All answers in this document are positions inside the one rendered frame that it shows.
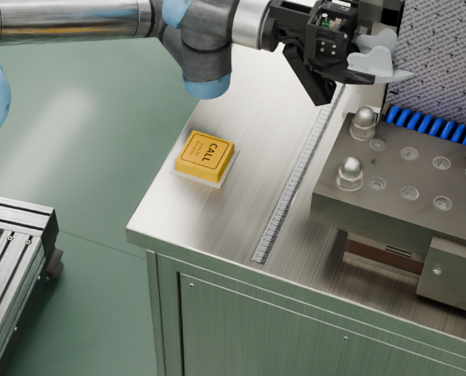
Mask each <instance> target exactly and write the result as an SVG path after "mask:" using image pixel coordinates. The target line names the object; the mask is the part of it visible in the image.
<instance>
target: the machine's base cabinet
mask: <svg viewBox="0 0 466 376"><path fill-rule="evenodd" d="M146 262H147V270H148V278H149V293H150V301H151V309H152V324H153V333H154V341H155V356H156V364H157V373H158V376H466V357H463V356H461V355H458V354H454V353H452V352H449V351H445V350H443V349H440V348H437V347H435V346H432V345H428V344H426V343H423V342H419V341H417V340H414V339H410V338H408V337H405V336H401V335H399V334H396V333H392V332H390V331H388V330H384V329H381V328H378V327H375V326H372V325H369V324H366V323H363V322H360V321H357V320H355V319H351V318H348V317H346V316H342V315H340V314H337V313H333V312H331V311H328V310H324V309H322V308H319V307H315V306H313V305H310V304H306V303H304V302H301V301H298V300H296V299H293V298H289V297H287V296H284V295H280V294H278V293H275V292H271V291H269V290H266V289H262V288H260V287H257V286H254V285H252V284H249V283H245V282H243V281H239V280H236V279H234V278H230V277H227V276H225V275H221V274H218V273H216V272H212V271H210V270H207V269H204V268H201V267H198V266H195V265H192V264H189V263H186V262H183V261H180V260H177V259H174V258H171V257H168V256H166V255H163V254H159V253H157V252H154V251H150V250H148V249H146Z"/></svg>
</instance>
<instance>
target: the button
mask: <svg viewBox="0 0 466 376"><path fill-rule="evenodd" d="M233 154H234V143H233V142H230V141H228V140H223V139H220V138H218V137H213V136H211V135H208V134H204V133H201V132H198V131H192V133H191V135H190V136H189V138H188V139H187V142H186V143H185V144H184V147H183V148H182V150H181V152H180V153H179V155H178V156H177V158H176V160H175V170H176V171H179V172H183V173H185V174H189V175H192V176H195V177H198V178H202V179H205V180H207V181H211V182H214V183H218V182H219V180H220V178H221V176H222V174H223V173H224V171H225V169H226V167H227V165H228V163H229V161H230V159H231V158H232V155H233Z"/></svg>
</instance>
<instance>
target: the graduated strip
mask: <svg viewBox="0 0 466 376"><path fill-rule="evenodd" d="M371 31H372V28H367V27H364V26H360V28H359V30H358V33H360V34H366V35H370V33H371ZM336 84H337V87H336V90H335V94H334V96H333V98H332V102H331V104H326V105H323V106H322V108H321V110H320V112H319V115H318V117H317V119H316V121H315V123H314V125H313V127H312V129H311V132H310V134H309V135H308V138H307V140H306V141H305V145H304V146H303V148H302V150H301V152H300V154H299V157H298V159H297V161H296V163H295V165H294V167H293V169H292V172H291V174H290V176H289V178H288V180H287V182H286V184H285V187H284V189H283V190H282V193H281V195H280V196H279V200H278V201H277V203H276V206H275V207H274V209H273V212H272V214H271V216H270V218H269V220H268V222H267V224H266V227H265V229H264V231H263V233H262V235H261V237H260V239H259V241H258V244H257V245H256V247H255V250H254V251H253V253H252V256H251V258H250V260H249V261H252V262H254V263H258V264H261V265H263V266H264V264H265V263H266V260H267V258H268V256H269V254H270V251H271V249H272V247H273V245H274V242H275V241H276V238H277V236H278V235H279V231H280V230H281V228H282V225H283V223H284V221H285V219H286V217H287V214H288V212H289V210H290V208H291V205H292V203H293V201H294V199H295V197H296V194H297V193H298V191H299V188H300V186H301V184H302V182H303V179H304V177H305V175H306V173H307V171H308V168H309V166H310V165H311V162H312V160H313V158H314V156H315V154H316V151H317V149H318V147H319V145H320V142H321V140H322V138H323V136H324V134H325V132H326V129H327V128H328V126H329V123H330V121H331V119H332V117H333V114H334V112H335V110H336V108H337V106H338V103H339V101H340V100H341V96H342V95H343V93H344V90H345V88H346V86H347V84H342V83H339V82H337V81H336Z"/></svg>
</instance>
